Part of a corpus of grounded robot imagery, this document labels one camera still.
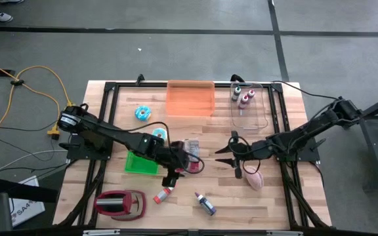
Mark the black aluminium rig frame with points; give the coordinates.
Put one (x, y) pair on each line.
(153, 85)

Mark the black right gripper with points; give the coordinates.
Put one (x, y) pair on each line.
(248, 151)

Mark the dark red colouring bottle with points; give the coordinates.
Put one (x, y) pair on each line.
(243, 103)

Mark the black metal stand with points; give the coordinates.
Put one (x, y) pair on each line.
(376, 137)

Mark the clear plastic bin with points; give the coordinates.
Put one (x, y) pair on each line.
(254, 118)

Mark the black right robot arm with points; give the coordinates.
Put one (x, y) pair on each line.
(307, 131)

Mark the purple food colouring bottle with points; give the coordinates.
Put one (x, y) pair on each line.
(207, 206)

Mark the black curved bracket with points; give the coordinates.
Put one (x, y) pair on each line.
(236, 78)
(139, 78)

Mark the flat black bar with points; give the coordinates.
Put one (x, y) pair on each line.
(28, 191)

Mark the person's shoe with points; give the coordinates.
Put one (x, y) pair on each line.
(12, 1)
(0, 15)

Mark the white printed sign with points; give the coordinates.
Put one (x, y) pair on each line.
(28, 209)

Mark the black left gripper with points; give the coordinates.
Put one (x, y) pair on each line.
(174, 155)

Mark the orange translucent plastic bin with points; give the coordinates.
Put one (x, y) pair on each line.
(190, 98)

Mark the pink red colouring bottle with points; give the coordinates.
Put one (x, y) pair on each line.
(250, 95)

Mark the red candy packet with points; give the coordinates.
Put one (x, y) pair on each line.
(192, 145)

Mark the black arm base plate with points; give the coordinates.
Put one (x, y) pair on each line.
(307, 155)
(77, 152)

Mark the pink toy bread bun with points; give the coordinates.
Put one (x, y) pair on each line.
(254, 178)

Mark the orange food colouring bottle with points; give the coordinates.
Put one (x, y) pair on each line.
(162, 196)

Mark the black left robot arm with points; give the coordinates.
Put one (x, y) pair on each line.
(110, 131)

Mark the green food colouring bottle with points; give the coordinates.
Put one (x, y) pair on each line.
(236, 95)

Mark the blue frosted toy donut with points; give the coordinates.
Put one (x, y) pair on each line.
(138, 113)

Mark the green plastic basket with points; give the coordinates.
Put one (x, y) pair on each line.
(139, 165)

